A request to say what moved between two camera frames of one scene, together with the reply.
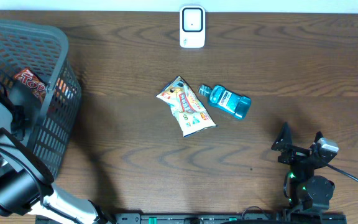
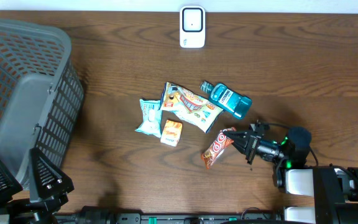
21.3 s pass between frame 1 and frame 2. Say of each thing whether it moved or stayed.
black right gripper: moved
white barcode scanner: stayed
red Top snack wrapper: moved
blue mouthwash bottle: stayed
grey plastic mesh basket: stayed
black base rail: stayed
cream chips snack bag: moved
